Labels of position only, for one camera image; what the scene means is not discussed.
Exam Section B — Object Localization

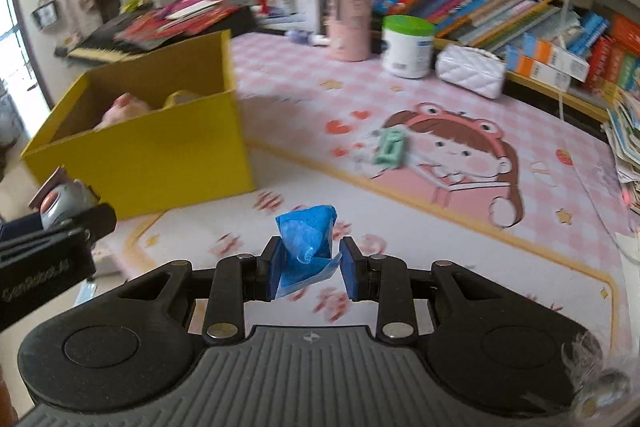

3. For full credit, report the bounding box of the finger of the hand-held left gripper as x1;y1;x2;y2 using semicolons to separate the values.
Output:
42;202;118;253
0;213;45;240

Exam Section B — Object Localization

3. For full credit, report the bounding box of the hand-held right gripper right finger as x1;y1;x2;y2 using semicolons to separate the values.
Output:
339;236;511;343

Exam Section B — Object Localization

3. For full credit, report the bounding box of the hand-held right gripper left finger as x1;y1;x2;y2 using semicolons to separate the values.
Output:
117;236;284;342

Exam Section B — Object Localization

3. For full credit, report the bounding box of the grey toy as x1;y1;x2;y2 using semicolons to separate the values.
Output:
29;166;101;229

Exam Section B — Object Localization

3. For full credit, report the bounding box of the blue plastic packet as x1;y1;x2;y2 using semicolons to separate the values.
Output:
274;204;342;300

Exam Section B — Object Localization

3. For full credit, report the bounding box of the yellow cardboard box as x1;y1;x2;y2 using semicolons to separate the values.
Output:
20;29;256;222

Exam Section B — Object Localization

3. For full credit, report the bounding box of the pink paw plush toy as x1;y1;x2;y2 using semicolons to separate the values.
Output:
92;93;153;131

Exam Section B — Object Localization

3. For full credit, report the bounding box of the green rectangular toy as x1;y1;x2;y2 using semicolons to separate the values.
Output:
372;129;408;168

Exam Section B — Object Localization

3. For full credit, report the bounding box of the yellow rounded toy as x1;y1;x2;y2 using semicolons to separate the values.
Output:
162;90;201;108

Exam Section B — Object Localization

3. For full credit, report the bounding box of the pink checkered cartoon mat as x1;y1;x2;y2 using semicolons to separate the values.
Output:
90;32;640;358

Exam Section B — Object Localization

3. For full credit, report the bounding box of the black electronic keyboard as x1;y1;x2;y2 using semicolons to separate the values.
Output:
65;4;258;68

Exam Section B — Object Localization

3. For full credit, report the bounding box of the black hanging tote bag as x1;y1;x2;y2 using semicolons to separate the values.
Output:
31;0;58;28

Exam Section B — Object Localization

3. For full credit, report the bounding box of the white canister green lid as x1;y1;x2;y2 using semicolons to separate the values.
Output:
381;15;436;79

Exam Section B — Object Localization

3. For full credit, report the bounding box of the pile of red packets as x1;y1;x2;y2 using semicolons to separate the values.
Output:
114;4;241;52

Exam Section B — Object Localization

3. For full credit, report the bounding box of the white quilted purse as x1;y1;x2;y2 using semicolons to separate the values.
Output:
434;44;508;100

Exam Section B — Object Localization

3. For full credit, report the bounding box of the dark blue spray bottle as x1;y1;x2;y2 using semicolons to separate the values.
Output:
285;29;331;48

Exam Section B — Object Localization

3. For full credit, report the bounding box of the white booklet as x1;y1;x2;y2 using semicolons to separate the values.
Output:
165;0;223;20

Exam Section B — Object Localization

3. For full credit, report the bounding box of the pink cartoon dispenser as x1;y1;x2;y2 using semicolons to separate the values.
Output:
325;0;373;62

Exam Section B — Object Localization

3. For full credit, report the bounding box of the grey fluffy pompom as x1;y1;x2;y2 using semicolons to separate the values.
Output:
560;332;633;418

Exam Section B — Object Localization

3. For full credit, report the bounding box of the stack of magazines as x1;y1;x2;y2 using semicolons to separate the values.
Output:
602;92;640;218

